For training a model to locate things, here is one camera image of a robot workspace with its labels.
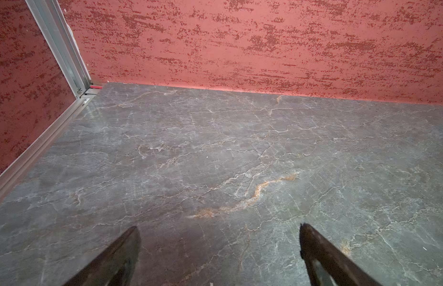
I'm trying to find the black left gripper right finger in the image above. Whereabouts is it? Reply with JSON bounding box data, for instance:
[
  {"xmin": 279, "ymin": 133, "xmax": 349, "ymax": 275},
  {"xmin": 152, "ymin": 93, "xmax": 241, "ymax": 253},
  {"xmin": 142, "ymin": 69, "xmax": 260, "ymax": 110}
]
[{"xmin": 299, "ymin": 224, "xmax": 379, "ymax": 286}]

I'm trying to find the aluminium corner frame post left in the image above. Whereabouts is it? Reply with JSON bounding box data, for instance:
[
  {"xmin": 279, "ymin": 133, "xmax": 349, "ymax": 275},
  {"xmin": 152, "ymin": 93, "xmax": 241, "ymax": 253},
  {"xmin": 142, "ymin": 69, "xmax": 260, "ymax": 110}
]
[{"xmin": 26, "ymin": 0, "xmax": 99, "ymax": 104}]

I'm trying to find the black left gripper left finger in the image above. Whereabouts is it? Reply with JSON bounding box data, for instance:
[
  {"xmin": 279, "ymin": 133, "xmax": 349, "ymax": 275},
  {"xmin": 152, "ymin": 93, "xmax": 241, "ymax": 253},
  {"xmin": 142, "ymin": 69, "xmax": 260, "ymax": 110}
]
[{"xmin": 65, "ymin": 226, "xmax": 141, "ymax": 286}]

